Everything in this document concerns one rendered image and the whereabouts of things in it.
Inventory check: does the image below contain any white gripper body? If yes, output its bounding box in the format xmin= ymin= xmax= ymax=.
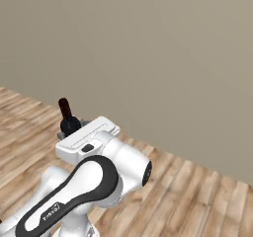
xmin=54 ymin=116 xmax=122 ymax=166

